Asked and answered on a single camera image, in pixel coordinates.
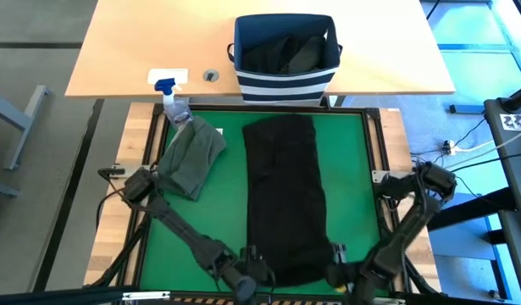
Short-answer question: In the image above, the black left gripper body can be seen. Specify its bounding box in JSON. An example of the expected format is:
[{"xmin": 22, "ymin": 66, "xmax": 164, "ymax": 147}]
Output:
[{"xmin": 217, "ymin": 244, "xmax": 273, "ymax": 286}]

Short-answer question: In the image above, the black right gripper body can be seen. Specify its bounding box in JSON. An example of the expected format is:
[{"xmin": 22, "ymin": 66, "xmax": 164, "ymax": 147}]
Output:
[{"xmin": 325, "ymin": 261, "xmax": 374, "ymax": 297}]

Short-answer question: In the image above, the black garment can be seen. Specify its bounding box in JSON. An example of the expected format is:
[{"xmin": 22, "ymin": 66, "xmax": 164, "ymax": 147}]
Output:
[{"xmin": 241, "ymin": 113, "xmax": 336, "ymax": 287}]

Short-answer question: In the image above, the dark green garment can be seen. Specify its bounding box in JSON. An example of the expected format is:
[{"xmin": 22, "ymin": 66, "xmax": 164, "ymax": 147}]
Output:
[{"xmin": 157, "ymin": 114, "xmax": 228, "ymax": 202}]

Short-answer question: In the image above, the charcoal garment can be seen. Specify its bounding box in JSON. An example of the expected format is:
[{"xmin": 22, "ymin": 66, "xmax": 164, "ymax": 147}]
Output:
[{"xmin": 242, "ymin": 36, "xmax": 328, "ymax": 76}]

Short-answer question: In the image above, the navy white striped laundry bin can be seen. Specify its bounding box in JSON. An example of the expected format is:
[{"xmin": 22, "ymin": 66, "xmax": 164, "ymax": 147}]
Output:
[{"xmin": 226, "ymin": 14, "xmax": 344, "ymax": 104}]

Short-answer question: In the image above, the yellow black hazard tape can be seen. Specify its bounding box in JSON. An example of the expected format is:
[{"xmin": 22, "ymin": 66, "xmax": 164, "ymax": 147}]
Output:
[{"xmin": 175, "ymin": 297, "xmax": 341, "ymax": 305}]

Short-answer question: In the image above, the clear spray bottle blue trigger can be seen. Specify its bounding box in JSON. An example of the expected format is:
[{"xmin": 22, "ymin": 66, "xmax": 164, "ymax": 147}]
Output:
[{"xmin": 153, "ymin": 77, "xmax": 196, "ymax": 128}]

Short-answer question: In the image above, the grey equipment cart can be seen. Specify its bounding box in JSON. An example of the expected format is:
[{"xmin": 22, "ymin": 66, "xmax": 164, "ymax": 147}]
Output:
[{"xmin": 483, "ymin": 96, "xmax": 521, "ymax": 215}]

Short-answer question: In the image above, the white label card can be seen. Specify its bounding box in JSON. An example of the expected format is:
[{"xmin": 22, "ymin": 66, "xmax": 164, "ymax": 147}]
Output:
[{"xmin": 147, "ymin": 68, "xmax": 189, "ymax": 86}]

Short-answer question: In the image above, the white printed paper tag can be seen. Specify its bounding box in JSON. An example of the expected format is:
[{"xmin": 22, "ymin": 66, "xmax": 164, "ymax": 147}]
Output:
[{"xmin": 500, "ymin": 113, "xmax": 521, "ymax": 131}]

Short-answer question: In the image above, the black pole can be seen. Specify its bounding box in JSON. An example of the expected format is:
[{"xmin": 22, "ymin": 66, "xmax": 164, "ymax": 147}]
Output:
[{"xmin": 499, "ymin": 82, "xmax": 521, "ymax": 114}]

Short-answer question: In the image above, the light wooden desk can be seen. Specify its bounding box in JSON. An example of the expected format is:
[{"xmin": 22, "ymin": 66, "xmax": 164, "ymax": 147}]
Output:
[{"xmin": 64, "ymin": 0, "xmax": 456, "ymax": 99}]

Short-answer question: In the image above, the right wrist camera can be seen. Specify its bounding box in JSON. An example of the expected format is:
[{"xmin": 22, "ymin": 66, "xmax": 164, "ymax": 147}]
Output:
[{"xmin": 331, "ymin": 241, "xmax": 348, "ymax": 266}]

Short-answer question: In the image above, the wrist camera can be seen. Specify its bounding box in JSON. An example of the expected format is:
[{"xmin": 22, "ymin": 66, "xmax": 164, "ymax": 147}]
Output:
[
  {"xmin": 232, "ymin": 274, "xmax": 258, "ymax": 304},
  {"xmin": 331, "ymin": 241, "xmax": 348, "ymax": 266}
]

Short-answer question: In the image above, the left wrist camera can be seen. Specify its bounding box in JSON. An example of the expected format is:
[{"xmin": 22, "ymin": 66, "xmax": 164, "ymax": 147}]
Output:
[{"xmin": 232, "ymin": 274, "xmax": 258, "ymax": 304}]

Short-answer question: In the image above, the black table frame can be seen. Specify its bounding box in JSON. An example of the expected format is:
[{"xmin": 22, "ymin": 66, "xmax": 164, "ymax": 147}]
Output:
[{"xmin": 115, "ymin": 103, "xmax": 446, "ymax": 305}]

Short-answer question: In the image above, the white cable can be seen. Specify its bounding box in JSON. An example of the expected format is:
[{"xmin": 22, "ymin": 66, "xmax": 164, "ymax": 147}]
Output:
[{"xmin": 448, "ymin": 126, "xmax": 521, "ymax": 156}]

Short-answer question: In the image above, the grey metal desk frame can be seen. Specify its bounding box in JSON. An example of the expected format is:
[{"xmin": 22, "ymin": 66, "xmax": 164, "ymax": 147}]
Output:
[{"xmin": 0, "ymin": 83, "xmax": 49, "ymax": 198}]

